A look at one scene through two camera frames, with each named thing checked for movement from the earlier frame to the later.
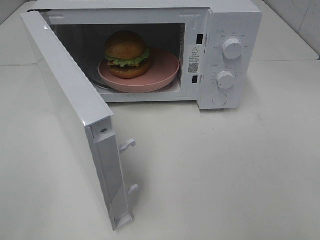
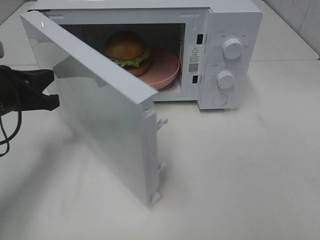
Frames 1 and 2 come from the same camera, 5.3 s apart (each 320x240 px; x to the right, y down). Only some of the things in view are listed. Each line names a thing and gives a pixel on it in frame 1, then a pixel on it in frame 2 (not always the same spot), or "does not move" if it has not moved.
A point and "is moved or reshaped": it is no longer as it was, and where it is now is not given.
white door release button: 220,99 does not move
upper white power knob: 232,48 does not move
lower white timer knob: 225,79 does not move
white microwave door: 87,113 is moved or reshaped
